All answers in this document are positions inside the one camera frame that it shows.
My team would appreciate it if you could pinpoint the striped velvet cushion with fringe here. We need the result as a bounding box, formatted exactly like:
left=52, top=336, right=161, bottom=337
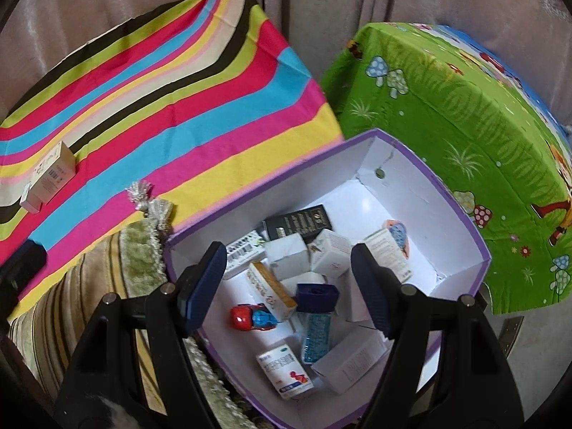
left=9, top=181, right=255, bottom=429

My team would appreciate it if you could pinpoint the small white taped box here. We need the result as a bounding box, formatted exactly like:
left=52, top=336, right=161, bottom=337
left=265, top=232, right=311, bottom=280

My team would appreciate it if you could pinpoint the beige box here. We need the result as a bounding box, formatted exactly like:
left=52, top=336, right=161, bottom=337
left=27, top=140, right=77, bottom=204

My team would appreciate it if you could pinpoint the multicoloured striped cloth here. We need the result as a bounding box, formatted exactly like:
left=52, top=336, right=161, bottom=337
left=0, top=0, right=345, bottom=322

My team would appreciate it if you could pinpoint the purple-edged white storage box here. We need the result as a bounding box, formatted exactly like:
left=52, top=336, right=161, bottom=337
left=163, top=128, right=492, bottom=429

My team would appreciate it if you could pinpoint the yellow orange box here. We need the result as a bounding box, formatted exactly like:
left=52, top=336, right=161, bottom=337
left=247, top=261, right=298, bottom=322

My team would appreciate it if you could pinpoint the white box with grey drawing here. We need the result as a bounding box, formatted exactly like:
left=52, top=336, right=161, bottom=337
left=310, top=229, right=352, bottom=277

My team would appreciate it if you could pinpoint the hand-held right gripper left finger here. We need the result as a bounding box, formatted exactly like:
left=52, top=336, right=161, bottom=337
left=54, top=241, right=228, bottom=429

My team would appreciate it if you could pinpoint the white box with red print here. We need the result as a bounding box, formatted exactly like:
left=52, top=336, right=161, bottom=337
left=256, top=344, right=316, bottom=400

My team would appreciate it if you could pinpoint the white box with blue print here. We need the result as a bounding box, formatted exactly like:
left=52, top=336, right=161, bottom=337
left=364, top=219, right=414, bottom=282

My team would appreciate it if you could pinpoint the white box with text panel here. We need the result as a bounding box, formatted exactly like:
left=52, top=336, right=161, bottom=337
left=310, top=326, right=389, bottom=394

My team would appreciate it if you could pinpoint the green printed cloth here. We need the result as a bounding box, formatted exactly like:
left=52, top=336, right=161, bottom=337
left=319, top=21, right=572, bottom=316

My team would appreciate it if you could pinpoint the black box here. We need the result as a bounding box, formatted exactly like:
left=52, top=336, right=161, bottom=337
left=262, top=204, right=331, bottom=242

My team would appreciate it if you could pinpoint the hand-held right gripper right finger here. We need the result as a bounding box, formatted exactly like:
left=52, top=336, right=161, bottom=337
left=351, top=243, right=526, bottom=429

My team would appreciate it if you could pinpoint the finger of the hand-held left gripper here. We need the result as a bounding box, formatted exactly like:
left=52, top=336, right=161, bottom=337
left=0, top=240, right=48, bottom=322

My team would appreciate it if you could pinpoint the white box with barcode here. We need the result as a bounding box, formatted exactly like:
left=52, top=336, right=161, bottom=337
left=223, top=230, right=269, bottom=278

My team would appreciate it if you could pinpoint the red toy car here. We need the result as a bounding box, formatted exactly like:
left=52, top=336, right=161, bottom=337
left=230, top=305, right=256, bottom=332

